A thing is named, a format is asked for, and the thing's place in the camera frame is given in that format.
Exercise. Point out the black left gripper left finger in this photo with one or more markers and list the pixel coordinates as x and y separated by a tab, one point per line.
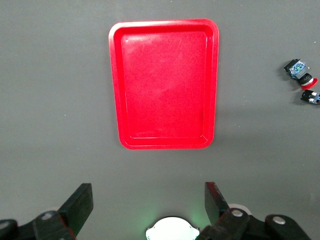
75	207

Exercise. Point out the red push button switch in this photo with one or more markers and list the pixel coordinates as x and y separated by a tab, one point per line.
311	97
298	71

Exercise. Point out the red plastic tray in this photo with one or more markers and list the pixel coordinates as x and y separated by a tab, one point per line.
165	85

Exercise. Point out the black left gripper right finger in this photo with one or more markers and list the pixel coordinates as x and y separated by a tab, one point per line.
217	210

